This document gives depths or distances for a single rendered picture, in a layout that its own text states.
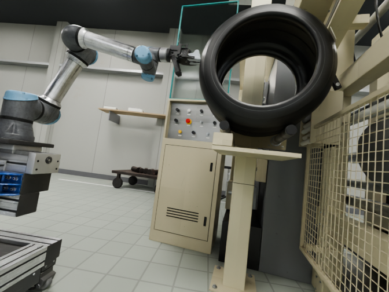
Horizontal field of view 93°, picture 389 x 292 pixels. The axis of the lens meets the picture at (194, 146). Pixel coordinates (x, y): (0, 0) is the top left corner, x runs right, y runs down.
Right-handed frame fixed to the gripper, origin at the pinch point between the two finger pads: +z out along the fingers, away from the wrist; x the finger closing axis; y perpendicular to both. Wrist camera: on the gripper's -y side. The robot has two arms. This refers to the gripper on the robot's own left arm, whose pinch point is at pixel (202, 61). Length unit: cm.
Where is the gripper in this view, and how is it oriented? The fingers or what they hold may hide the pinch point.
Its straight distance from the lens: 108.9
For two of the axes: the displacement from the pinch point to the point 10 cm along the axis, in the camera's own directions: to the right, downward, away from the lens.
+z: 9.5, 1.9, -2.5
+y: 2.1, -9.8, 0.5
